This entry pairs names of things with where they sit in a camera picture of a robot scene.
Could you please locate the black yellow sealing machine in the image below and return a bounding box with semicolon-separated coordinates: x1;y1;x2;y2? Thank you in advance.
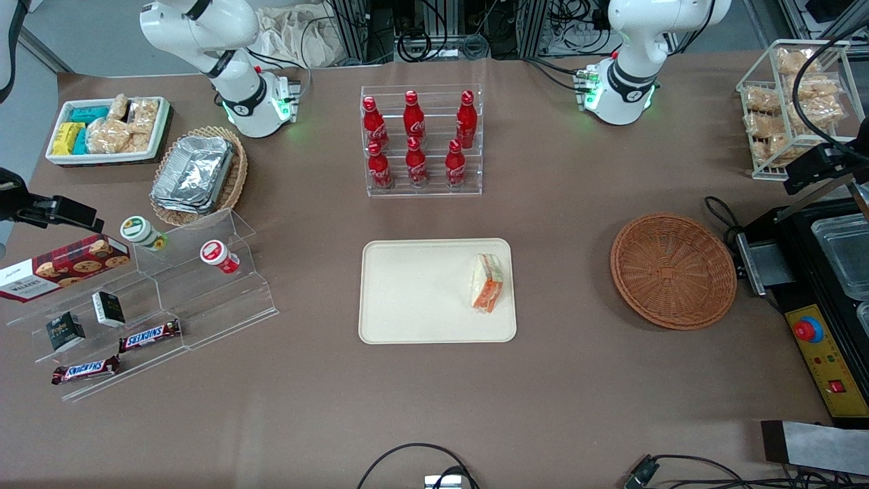
735;160;869;429

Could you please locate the brown round wicker basket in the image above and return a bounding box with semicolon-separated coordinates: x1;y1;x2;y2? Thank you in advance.
610;213;739;331

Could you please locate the yellow snack packet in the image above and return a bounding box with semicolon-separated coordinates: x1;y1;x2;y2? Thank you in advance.
52;122;86;156

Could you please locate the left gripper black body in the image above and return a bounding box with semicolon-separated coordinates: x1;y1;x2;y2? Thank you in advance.
836;143;869;179

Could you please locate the bagged fried snack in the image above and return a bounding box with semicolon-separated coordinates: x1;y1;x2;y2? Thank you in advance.
788;98;846;130
743;87;781;113
776;48;821;75
743;112;788;137
786;73;844;103
767;132;812;164

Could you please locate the red lid yoghurt cup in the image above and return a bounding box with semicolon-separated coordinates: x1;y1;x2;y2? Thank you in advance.
200;240;240;275

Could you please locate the grey flat strip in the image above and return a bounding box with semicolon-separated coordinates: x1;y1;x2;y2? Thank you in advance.
760;420;869;476

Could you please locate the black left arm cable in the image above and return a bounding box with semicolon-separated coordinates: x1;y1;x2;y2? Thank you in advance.
790;26;869;145

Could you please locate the clear acrylic stepped riser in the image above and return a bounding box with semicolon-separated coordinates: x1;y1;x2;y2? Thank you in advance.
3;251;187;403
132;209;280;350

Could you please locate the green lid yoghurt cup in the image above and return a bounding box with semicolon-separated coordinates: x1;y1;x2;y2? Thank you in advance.
120;215;168;253

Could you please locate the white wire basket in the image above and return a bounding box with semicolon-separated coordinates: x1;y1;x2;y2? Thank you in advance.
737;39;869;182

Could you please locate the Snickers chocolate bar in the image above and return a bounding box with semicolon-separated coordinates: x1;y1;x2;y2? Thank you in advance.
51;355;122;386
118;319;182;353

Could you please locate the small black white box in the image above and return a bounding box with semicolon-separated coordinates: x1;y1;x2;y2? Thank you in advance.
92;291;127;329

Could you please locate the beige cloth bag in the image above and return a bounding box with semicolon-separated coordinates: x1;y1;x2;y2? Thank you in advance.
257;5;340;67

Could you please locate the black machine cable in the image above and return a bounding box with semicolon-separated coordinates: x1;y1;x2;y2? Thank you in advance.
704;196;747;249

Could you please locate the red tartan cookie box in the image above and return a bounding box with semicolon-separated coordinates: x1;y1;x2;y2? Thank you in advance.
0;234;131;304

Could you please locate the beige plastic tray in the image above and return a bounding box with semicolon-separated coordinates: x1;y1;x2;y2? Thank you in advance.
358;238;518;345

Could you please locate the thin black cable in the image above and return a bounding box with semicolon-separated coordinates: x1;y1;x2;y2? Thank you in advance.
652;454;869;489

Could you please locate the light oval wicker basket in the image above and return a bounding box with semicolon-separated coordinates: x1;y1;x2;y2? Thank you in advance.
149;126;248;227

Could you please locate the aluminium frame post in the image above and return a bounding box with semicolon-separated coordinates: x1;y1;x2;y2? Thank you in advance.
331;0;394;65
517;0;549;58

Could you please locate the triangle sandwich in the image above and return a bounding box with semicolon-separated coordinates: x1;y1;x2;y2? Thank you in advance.
470;253;505;314

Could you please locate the white rectangular bin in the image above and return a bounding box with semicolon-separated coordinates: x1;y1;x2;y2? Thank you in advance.
45;96;170;166

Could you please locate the red cola bottle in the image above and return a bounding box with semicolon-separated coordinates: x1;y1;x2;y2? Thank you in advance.
403;90;426;141
367;141;393;190
405;136;429;188
362;96;390;149
456;90;478;148
445;139;467;188

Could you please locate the black looped cable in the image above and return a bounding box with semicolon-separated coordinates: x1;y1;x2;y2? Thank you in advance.
356;443;479;489

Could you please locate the black cable connector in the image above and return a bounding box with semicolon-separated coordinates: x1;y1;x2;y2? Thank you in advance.
623;456;661;489

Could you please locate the clear acrylic bottle rack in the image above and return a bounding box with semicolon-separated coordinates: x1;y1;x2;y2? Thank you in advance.
360;84;484;198

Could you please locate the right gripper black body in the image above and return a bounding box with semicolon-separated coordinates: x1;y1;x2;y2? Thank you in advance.
0;168;55;225

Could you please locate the stack of foil containers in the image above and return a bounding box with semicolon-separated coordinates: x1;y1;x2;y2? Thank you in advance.
151;136;236;215

